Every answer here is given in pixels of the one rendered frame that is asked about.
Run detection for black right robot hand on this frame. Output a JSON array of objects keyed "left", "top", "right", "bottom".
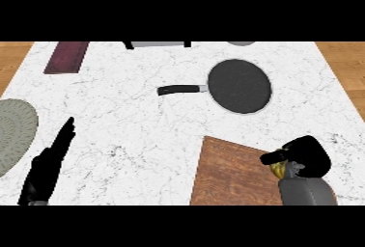
[{"left": 260, "top": 135, "right": 333, "bottom": 178}]

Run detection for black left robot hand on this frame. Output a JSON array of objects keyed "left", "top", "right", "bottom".
[{"left": 17, "top": 116, "right": 76, "bottom": 206}]

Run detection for yellow squash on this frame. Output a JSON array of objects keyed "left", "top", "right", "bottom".
[{"left": 268, "top": 160, "right": 288, "bottom": 179}]

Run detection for brown wooden cutting board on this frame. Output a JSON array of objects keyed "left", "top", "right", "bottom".
[{"left": 189, "top": 135, "right": 286, "bottom": 206}]

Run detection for black frying pan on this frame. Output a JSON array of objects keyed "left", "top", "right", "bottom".
[{"left": 156, "top": 58, "right": 273, "bottom": 115}]

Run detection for grey round woven placemat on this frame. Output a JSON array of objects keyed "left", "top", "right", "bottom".
[{"left": 0, "top": 98, "right": 39, "bottom": 178}]

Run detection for dark red rectangular block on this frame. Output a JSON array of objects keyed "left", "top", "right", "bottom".
[{"left": 42, "top": 41, "right": 91, "bottom": 75}]

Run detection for grey round object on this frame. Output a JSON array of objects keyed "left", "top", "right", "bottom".
[{"left": 224, "top": 41, "right": 258, "bottom": 47}]

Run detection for grey appliance with black legs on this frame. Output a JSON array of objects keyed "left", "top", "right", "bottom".
[{"left": 121, "top": 41, "right": 192, "bottom": 51}]

